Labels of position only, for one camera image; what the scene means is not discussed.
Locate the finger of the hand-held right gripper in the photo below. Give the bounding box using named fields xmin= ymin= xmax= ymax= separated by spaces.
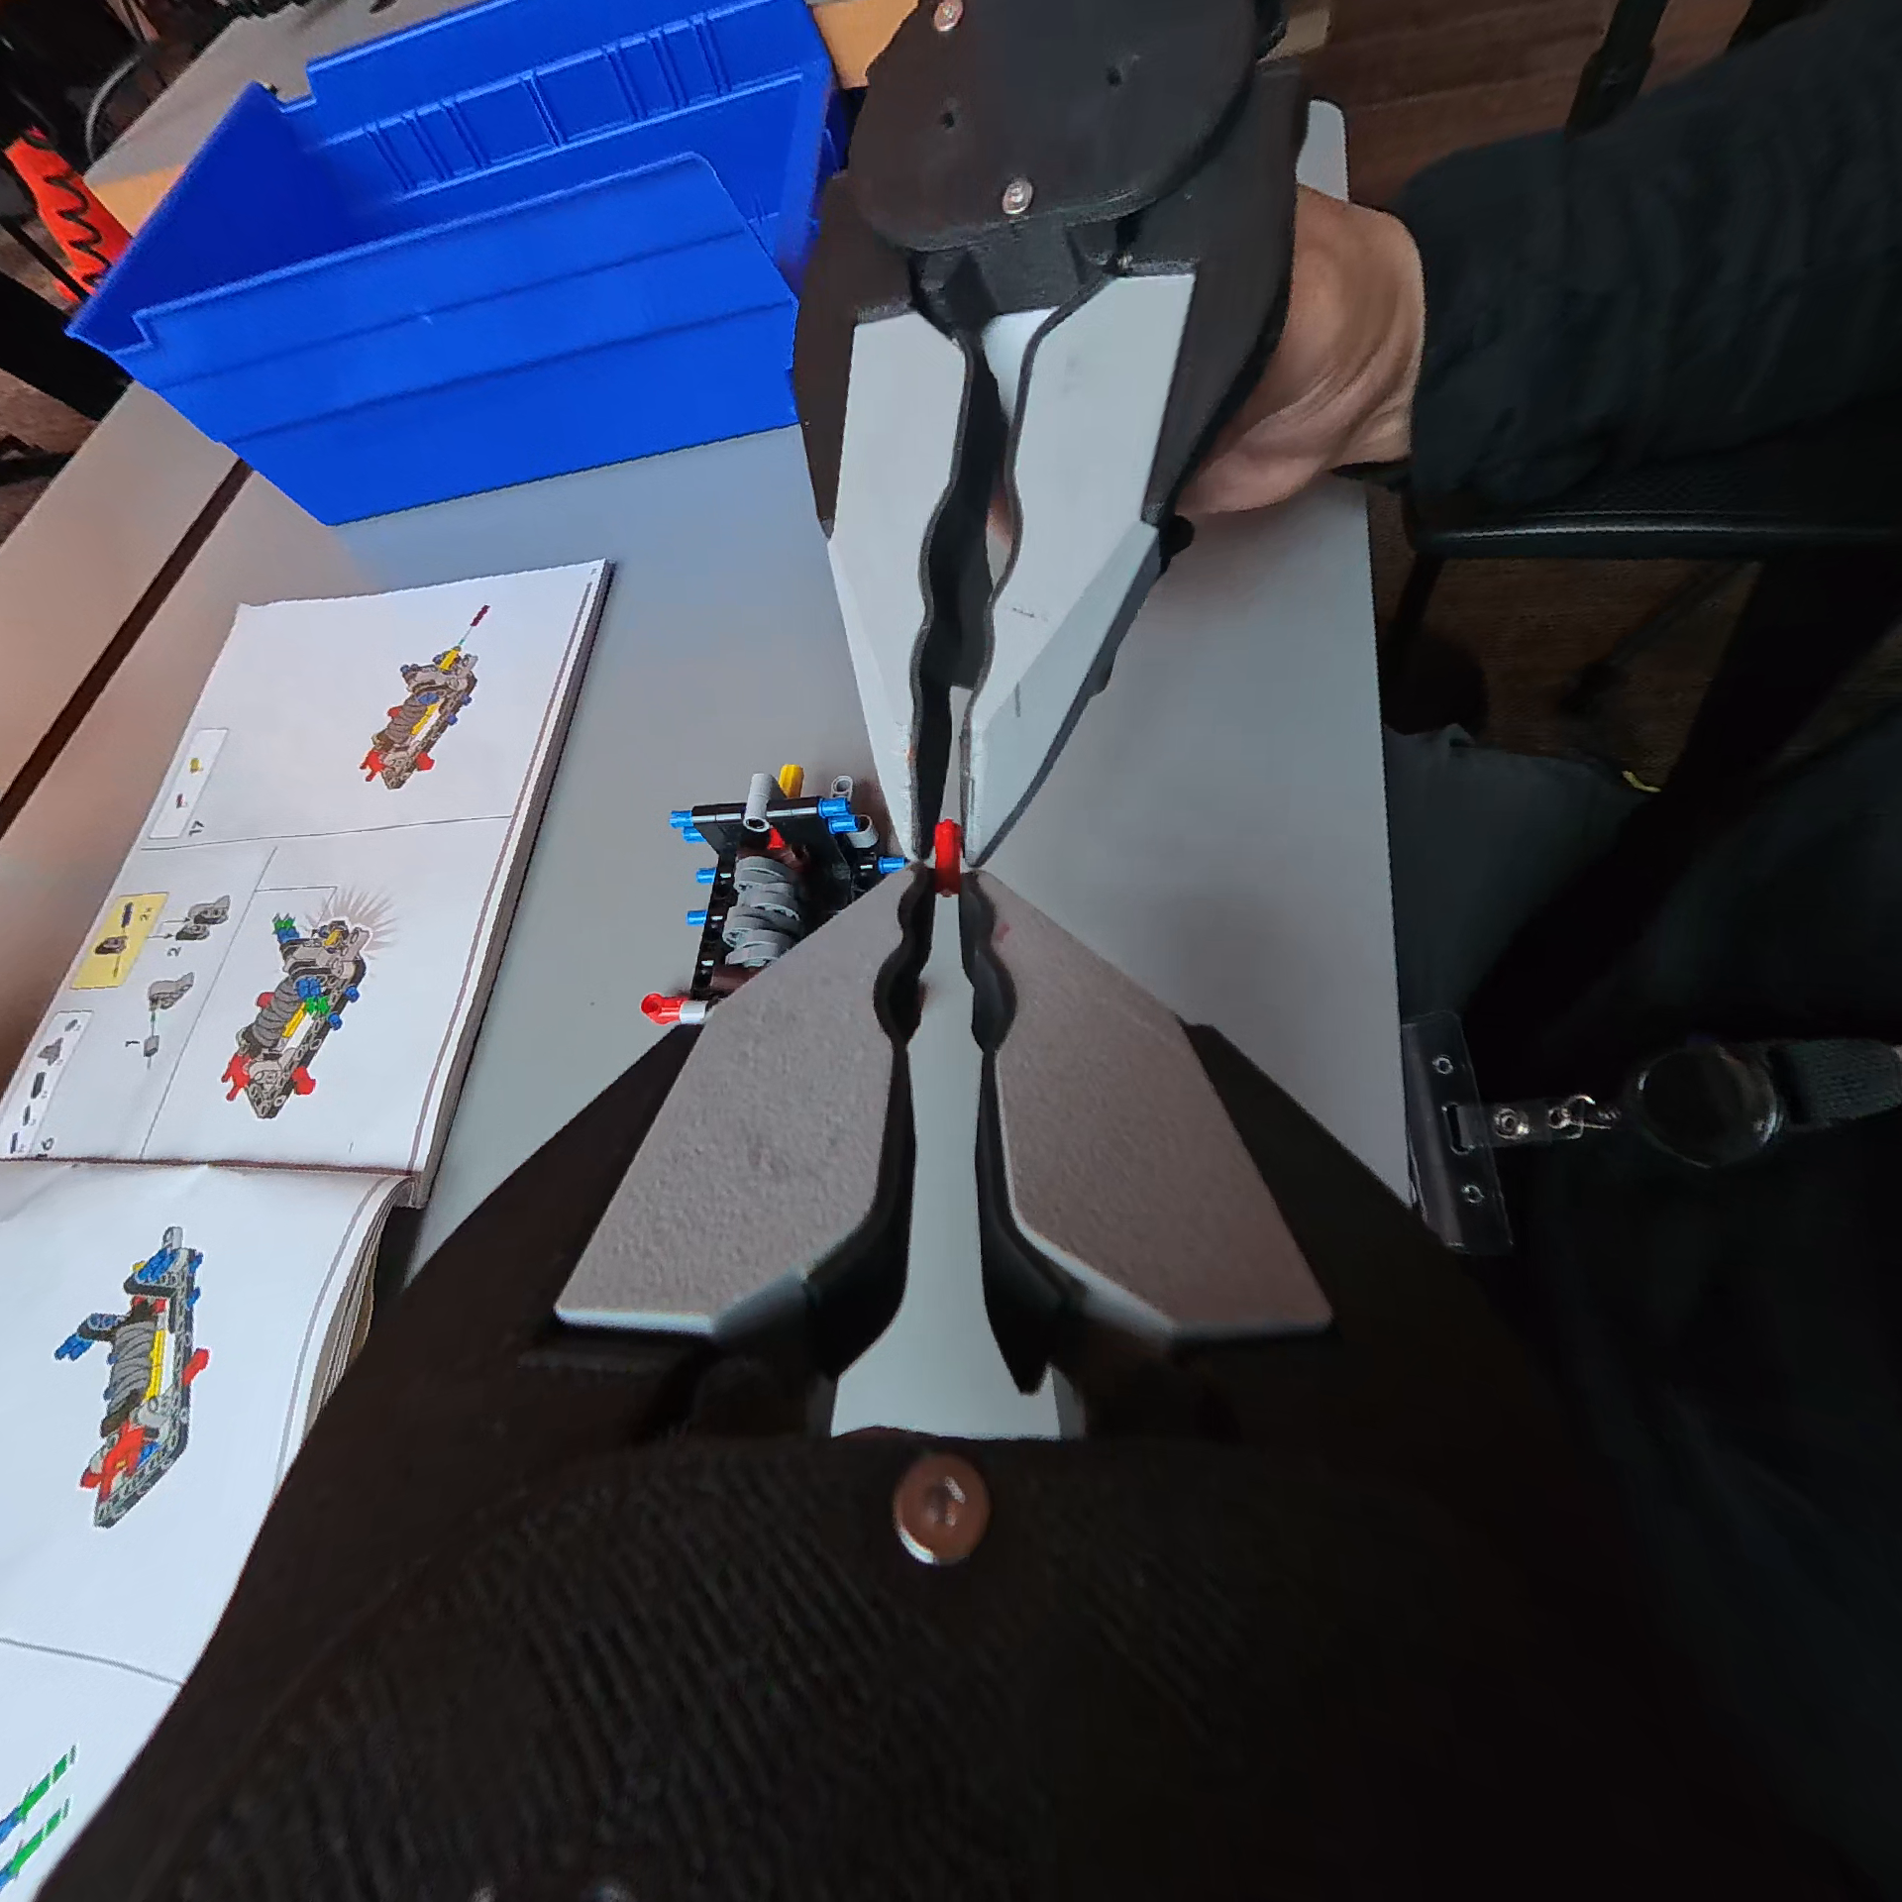
xmin=959 ymin=266 xmax=1198 ymax=869
xmin=821 ymin=288 xmax=994 ymax=865

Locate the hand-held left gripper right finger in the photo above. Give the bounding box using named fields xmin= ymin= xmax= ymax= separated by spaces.
xmin=959 ymin=869 xmax=1335 ymax=1399

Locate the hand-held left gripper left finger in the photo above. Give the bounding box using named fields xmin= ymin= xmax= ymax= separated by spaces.
xmin=554 ymin=869 xmax=931 ymax=1377

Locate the black lego frame assembly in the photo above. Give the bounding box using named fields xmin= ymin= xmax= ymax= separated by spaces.
xmin=641 ymin=761 xmax=913 ymax=1033

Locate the lego instruction booklet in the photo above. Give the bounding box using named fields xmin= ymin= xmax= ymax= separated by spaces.
xmin=0 ymin=556 xmax=614 ymax=1902

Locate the person's right hand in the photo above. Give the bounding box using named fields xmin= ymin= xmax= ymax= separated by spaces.
xmin=1174 ymin=190 xmax=1430 ymax=517

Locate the blue plastic bin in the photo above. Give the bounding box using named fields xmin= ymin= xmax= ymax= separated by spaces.
xmin=65 ymin=0 xmax=861 ymax=531

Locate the orange and black object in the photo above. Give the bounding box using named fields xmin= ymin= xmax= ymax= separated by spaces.
xmin=0 ymin=127 xmax=138 ymax=307

